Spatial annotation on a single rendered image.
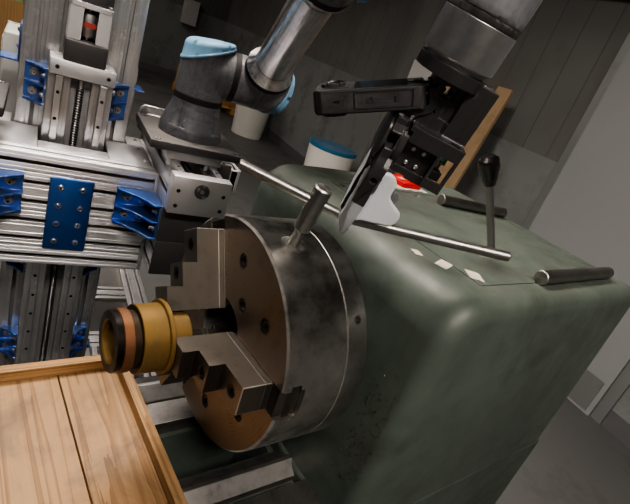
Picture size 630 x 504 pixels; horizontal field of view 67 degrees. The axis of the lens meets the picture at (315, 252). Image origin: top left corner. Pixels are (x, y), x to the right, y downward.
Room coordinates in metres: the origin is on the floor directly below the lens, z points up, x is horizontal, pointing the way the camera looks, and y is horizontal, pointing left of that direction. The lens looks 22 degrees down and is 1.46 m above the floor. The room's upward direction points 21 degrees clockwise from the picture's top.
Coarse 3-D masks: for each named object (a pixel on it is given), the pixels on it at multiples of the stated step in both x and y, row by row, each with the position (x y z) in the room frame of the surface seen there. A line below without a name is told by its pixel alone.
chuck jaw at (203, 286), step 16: (224, 224) 0.59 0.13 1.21; (192, 240) 0.56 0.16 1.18; (208, 240) 0.56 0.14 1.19; (224, 240) 0.58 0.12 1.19; (192, 256) 0.55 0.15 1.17; (208, 256) 0.55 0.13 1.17; (224, 256) 0.57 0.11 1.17; (176, 272) 0.54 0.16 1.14; (192, 272) 0.53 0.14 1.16; (208, 272) 0.55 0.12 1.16; (224, 272) 0.56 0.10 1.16; (160, 288) 0.51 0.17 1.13; (176, 288) 0.51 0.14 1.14; (192, 288) 0.52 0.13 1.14; (208, 288) 0.54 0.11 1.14; (224, 288) 0.55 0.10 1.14; (176, 304) 0.50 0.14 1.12; (192, 304) 0.51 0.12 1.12; (208, 304) 0.53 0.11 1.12; (224, 304) 0.54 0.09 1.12
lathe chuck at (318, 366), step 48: (240, 240) 0.55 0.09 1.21; (240, 288) 0.53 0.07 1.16; (288, 288) 0.48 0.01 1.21; (336, 288) 0.53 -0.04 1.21; (240, 336) 0.51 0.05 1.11; (288, 336) 0.45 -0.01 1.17; (336, 336) 0.49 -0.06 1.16; (192, 384) 0.56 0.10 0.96; (288, 384) 0.43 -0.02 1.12; (336, 384) 0.48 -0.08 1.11; (240, 432) 0.46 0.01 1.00; (288, 432) 0.46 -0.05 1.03
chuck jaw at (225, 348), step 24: (192, 336) 0.48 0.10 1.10; (216, 336) 0.50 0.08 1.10; (192, 360) 0.45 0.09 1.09; (216, 360) 0.45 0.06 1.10; (240, 360) 0.47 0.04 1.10; (216, 384) 0.45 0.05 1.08; (240, 384) 0.42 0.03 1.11; (264, 384) 0.44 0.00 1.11; (240, 408) 0.42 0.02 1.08; (264, 408) 0.44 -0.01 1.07; (288, 408) 0.45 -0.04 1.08
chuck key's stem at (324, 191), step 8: (320, 184) 0.54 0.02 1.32; (312, 192) 0.53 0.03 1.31; (320, 192) 0.53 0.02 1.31; (328, 192) 0.53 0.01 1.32; (312, 200) 0.53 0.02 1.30; (320, 200) 0.53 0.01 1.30; (304, 208) 0.54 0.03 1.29; (312, 208) 0.53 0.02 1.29; (320, 208) 0.53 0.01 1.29; (304, 216) 0.53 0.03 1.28; (312, 216) 0.53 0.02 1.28; (296, 224) 0.54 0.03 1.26; (304, 224) 0.53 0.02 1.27; (312, 224) 0.54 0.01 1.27; (296, 232) 0.54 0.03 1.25; (304, 232) 0.54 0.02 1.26; (288, 240) 0.55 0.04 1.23; (296, 240) 0.54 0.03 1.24; (296, 248) 0.54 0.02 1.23
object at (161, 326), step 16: (144, 304) 0.48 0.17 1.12; (160, 304) 0.49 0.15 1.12; (112, 320) 0.44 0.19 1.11; (128, 320) 0.45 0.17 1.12; (144, 320) 0.45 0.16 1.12; (160, 320) 0.46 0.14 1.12; (176, 320) 0.49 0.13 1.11; (112, 336) 0.47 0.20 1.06; (128, 336) 0.43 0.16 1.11; (144, 336) 0.44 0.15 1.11; (160, 336) 0.45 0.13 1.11; (176, 336) 0.46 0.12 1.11; (112, 352) 0.46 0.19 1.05; (128, 352) 0.43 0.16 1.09; (144, 352) 0.43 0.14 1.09; (160, 352) 0.45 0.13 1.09; (112, 368) 0.42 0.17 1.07; (128, 368) 0.43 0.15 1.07; (144, 368) 0.44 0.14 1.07; (160, 368) 0.45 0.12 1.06
